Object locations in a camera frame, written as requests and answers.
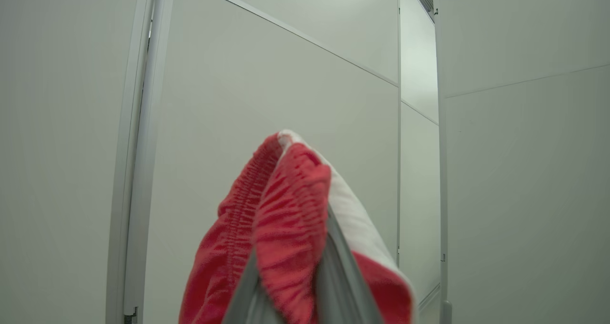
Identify red shorts with white trim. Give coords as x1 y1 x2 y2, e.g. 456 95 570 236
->
179 129 416 324

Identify wide white partition post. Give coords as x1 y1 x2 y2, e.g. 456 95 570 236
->
106 0 176 324

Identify slim white partition post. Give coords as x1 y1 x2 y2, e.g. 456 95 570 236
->
431 0 452 324

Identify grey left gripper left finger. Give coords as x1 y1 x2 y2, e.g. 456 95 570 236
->
222 252 283 324

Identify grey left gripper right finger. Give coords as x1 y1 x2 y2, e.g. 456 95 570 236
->
314 204 385 324

